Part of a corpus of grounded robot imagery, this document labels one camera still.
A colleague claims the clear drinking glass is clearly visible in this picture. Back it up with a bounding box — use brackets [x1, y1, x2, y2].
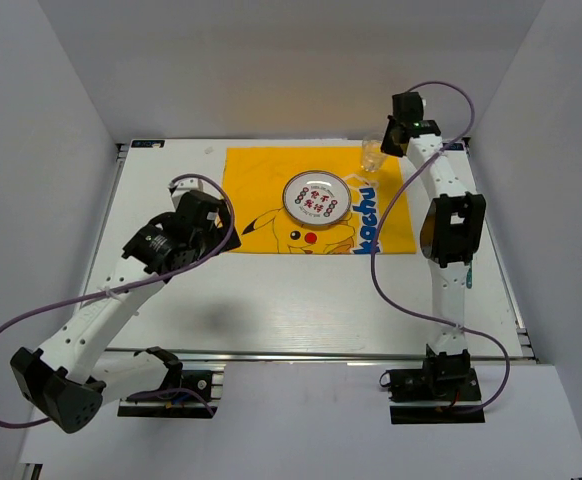
[360, 132, 386, 173]

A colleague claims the yellow pikachu cloth mat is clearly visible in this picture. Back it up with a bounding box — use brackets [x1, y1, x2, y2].
[222, 146, 416, 255]

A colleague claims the white printed dinner plate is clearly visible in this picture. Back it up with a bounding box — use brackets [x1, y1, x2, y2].
[282, 170, 352, 227]

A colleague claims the green handled fork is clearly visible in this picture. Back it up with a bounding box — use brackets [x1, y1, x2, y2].
[465, 261, 473, 289]

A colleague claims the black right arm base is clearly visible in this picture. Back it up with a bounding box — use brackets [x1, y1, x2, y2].
[379, 350, 485, 425]

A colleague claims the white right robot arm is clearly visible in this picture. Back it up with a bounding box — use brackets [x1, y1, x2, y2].
[381, 91, 486, 361]

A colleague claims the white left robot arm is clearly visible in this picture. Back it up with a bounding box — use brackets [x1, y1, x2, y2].
[10, 175, 240, 433]

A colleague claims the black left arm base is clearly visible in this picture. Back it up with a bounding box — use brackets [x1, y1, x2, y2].
[117, 366, 224, 419]

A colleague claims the right blue corner label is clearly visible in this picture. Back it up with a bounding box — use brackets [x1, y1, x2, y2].
[444, 142, 465, 151]

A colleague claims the blue corner label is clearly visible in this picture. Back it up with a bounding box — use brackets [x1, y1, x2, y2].
[130, 139, 165, 149]
[444, 142, 465, 151]

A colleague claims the left blue corner label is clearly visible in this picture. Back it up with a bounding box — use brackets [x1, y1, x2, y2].
[130, 139, 165, 149]

